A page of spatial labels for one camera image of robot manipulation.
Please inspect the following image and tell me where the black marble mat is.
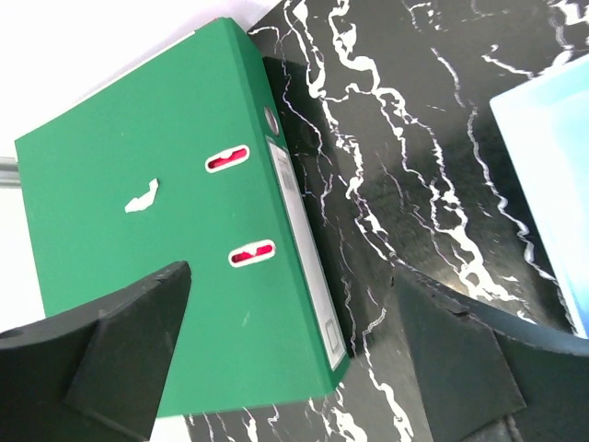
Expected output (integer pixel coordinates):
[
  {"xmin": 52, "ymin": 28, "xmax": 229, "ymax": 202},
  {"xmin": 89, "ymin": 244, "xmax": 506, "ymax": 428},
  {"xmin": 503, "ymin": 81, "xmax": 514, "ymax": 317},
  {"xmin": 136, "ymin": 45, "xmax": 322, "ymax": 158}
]
[{"xmin": 186, "ymin": 1, "xmax": 588, "ymax": 441}]

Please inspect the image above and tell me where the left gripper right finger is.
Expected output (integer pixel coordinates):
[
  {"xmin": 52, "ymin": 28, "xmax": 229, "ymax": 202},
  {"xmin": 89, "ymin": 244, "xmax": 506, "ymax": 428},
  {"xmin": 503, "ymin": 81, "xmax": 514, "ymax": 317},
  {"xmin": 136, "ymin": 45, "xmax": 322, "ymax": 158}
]
[{"xmin": 392, "ymin": 265, "xmax": 588, "ymax": 441}]

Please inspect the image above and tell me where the light blue bin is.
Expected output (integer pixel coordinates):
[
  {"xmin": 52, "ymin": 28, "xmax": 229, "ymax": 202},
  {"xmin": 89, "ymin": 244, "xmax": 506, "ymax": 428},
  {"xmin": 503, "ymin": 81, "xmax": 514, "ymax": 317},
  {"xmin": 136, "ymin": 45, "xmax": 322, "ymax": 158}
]
[{"xmin": 490, "ymin": 56, "xmax": 588, "ymax": 338}]

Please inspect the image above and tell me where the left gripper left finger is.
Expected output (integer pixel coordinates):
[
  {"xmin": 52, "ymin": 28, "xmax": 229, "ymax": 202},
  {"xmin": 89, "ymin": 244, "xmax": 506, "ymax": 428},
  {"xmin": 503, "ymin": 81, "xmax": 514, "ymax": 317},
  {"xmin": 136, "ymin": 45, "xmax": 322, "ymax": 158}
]
[{"xmin": 1, "ymin": 262, "xmax": 191, "ymax": 441}]

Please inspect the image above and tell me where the green ring binder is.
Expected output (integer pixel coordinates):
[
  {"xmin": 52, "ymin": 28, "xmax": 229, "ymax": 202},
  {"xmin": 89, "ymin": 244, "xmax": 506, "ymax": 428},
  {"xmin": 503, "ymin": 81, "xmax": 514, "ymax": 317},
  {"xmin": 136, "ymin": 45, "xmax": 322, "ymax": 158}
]
[{"xmin": 16, "ymin": 17, "xmax": 349, "ymax": 417}]

